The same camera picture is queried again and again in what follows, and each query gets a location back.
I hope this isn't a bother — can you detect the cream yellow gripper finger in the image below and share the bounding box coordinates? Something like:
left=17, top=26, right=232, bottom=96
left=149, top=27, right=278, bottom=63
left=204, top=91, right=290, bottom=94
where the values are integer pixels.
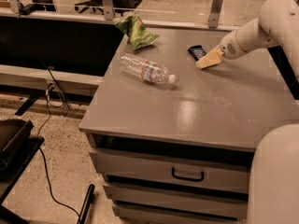
left=195, top=49, right=223, bottom=69

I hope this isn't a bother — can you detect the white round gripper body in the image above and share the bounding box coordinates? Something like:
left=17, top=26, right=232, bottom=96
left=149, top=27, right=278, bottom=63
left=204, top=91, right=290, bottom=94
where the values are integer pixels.
left=219, top=30, right=248, bottom=60

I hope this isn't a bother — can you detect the dark blue snack bar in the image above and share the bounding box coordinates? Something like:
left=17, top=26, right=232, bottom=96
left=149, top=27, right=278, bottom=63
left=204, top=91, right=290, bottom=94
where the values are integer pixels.
left=188, top=45, right=206, bottom=61

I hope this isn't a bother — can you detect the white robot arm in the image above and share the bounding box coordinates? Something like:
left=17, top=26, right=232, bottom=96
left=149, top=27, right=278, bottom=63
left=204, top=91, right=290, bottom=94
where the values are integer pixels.
left=196, top=0, right=299, bottom=224

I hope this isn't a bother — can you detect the clear plastic water bottle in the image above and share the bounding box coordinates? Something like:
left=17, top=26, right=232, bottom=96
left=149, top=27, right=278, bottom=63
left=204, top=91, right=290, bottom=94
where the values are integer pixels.
left=120, top=54, right=176, bottom=85

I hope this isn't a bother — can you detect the green chip bag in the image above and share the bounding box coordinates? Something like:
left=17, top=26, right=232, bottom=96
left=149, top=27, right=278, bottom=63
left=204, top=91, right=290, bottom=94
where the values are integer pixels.
left=115, top=14, right=159, bottom=50

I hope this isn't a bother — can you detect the grey drawer cabinet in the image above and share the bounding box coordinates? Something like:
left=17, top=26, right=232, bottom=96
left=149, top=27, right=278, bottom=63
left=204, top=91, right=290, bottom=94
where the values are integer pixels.
left=79, top=28, right=299, bottom=224

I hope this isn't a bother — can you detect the black office chair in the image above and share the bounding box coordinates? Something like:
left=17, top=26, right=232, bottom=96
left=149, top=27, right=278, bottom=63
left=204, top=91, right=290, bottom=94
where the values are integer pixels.
left=74, top=0, right=104, bottom=14

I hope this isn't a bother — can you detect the metal railing post right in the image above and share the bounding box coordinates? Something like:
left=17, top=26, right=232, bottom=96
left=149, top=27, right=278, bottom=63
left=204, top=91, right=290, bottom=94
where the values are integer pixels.
left=208, top=0, right=223, bottom=28

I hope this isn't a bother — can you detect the metal railing post middle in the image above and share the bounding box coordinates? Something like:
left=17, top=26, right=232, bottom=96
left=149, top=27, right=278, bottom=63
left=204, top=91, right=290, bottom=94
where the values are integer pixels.
left=102, top=0, right=115, bottom=21

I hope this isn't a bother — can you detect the black drawer handle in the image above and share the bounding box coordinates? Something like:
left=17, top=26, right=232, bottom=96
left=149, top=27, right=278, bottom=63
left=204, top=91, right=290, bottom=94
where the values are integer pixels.
left=171, top=168, right=205, bottom=182

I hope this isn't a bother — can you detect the black floor cable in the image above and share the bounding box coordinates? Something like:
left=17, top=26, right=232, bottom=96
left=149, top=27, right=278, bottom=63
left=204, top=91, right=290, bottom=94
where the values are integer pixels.
left=36, top=66, right=82, bottom=218

